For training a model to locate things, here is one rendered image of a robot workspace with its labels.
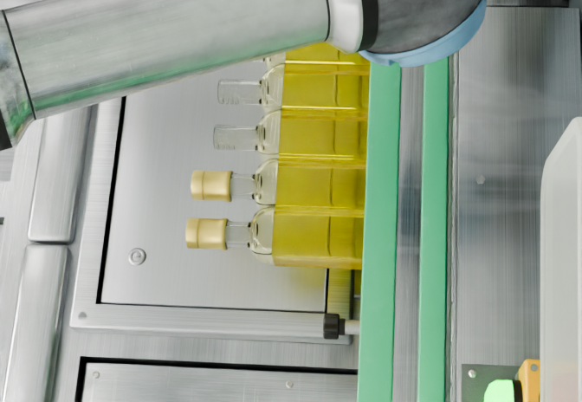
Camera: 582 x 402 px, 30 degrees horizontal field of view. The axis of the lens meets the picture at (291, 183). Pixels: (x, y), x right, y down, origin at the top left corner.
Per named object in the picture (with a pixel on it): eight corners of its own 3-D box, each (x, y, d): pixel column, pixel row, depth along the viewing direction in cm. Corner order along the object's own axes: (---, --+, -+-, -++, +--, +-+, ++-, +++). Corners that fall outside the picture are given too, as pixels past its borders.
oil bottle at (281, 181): (443, 178, 124) (257, 171, 126) (446, 160, 119) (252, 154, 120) (442, 224, 122) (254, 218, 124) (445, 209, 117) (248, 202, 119)
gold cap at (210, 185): (231, 164, 122) (193, 163, 122) (228, 191, 120) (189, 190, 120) (235, 181, 125) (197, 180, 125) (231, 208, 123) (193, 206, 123)
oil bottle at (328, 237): (442, 226, 122) (253, 219, 123) (446, 209, 116) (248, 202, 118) (442, 274, 120) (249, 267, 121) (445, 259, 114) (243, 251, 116)
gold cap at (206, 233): (229, 245, 122) (190, 243, 123) (229, 214, 121) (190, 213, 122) (224, 254, 119) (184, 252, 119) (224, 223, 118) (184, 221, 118)
